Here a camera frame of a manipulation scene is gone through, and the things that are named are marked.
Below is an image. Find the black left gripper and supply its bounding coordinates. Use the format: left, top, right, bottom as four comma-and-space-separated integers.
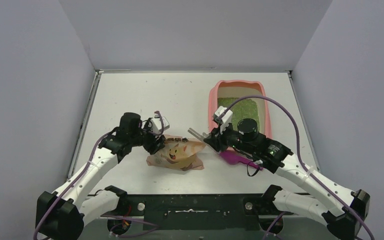
130, 119, 165, 154

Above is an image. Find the white bag clip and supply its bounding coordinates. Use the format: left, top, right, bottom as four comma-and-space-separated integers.
187, 127, 209, 142

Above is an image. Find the purple litter scoop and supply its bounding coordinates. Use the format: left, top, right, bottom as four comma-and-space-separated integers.
218, 150, 263, 170

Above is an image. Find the beige cat litter bag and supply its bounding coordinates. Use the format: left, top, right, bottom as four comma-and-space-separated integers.
146, 134, 206, 171

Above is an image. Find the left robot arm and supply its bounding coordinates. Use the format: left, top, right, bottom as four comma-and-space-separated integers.
32, 111, 170, 240

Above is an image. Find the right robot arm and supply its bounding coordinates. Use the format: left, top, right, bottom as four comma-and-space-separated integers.
202, 118, 370, 240

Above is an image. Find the green cat litter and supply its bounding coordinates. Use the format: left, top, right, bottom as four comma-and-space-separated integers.
217, 97, 262, 131

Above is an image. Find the pink litter box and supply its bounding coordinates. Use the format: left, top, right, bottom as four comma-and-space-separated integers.
208, 80, 273, 138

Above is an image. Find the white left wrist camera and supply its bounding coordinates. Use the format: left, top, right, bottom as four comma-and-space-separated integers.
150, 116, 170, 135

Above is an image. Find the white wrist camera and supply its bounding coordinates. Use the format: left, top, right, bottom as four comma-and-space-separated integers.
213, 106, 233, 134
150, 116, 170, 135

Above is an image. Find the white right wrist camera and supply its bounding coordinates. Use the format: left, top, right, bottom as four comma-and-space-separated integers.
213, 106, 233, 134

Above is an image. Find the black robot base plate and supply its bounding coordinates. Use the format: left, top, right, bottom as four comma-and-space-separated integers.
94, 193, 294, 233

